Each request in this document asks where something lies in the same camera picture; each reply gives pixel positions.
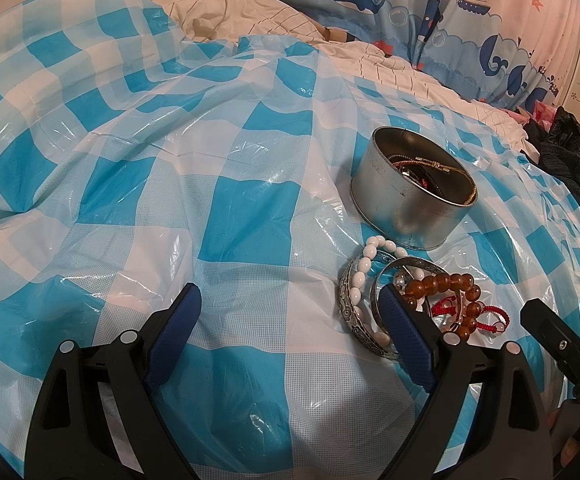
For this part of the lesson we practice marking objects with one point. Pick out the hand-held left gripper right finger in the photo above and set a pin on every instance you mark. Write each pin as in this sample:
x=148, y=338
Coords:
x=405, y=335

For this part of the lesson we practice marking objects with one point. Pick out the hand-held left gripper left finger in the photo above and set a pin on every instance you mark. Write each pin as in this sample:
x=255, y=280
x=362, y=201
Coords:
x=175, y=330

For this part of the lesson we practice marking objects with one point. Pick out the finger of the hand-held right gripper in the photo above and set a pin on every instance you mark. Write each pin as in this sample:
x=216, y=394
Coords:
x=555, y=340

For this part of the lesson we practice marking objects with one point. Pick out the silver engraved bangle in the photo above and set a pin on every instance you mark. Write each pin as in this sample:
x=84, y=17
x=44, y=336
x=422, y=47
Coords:
x=346, y=305
x=420, y=262

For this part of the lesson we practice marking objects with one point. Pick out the round metal tin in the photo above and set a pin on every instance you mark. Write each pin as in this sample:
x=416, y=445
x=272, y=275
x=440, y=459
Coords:
x=395, y=210

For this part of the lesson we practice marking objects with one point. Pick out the person's right hand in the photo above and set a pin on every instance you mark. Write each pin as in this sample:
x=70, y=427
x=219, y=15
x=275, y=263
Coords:
x=570, y=460

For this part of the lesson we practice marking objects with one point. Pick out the blue white checkered plastic sheet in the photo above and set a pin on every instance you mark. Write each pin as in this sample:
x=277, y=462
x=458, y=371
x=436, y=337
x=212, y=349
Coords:
x=230, y=220

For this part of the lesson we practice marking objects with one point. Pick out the dark clothing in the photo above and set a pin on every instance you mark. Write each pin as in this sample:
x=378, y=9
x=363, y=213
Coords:
x=575, y=160

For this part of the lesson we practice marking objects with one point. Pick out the pink cloth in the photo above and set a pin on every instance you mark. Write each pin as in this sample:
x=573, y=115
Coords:
x=540, y=112

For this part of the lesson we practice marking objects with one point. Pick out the tan object with black bands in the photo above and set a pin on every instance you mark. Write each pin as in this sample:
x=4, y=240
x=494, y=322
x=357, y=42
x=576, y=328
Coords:
x=337, y=35

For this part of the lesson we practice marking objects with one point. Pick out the pink star print curtain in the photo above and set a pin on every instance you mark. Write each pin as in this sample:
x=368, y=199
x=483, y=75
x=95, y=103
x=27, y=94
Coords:
x=545, y=25

